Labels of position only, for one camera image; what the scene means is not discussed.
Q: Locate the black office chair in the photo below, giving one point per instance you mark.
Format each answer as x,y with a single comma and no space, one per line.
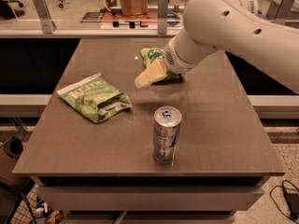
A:
8,13

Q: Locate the green kettle chip bag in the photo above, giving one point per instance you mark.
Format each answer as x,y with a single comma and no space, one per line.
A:
95,98

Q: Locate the silver energy drink can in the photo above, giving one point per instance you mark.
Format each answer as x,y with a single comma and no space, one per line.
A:
167,120

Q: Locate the middle metal glass post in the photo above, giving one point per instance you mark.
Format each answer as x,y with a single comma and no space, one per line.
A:
162,17

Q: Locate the grey table drawer base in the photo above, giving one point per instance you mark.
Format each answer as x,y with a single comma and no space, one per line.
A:
113,203

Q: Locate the right metal glass post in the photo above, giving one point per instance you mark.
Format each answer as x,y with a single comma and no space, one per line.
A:
279,13

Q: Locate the metal glass post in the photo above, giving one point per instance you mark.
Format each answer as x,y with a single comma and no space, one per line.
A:
279,13
162,17
43,13

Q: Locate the green rice chip bag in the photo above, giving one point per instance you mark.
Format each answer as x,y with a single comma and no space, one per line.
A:
149,55

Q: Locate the black power adapter with cable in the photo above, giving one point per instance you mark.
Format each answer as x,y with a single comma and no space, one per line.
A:
291,197

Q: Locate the wire basket with items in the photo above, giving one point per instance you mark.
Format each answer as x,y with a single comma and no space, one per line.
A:
19,204

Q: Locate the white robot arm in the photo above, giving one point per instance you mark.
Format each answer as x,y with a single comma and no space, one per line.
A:
232,26

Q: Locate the left metal glass post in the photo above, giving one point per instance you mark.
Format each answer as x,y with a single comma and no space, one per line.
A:
43,13

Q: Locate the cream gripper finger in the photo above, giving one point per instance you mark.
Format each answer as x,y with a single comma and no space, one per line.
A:
155,72

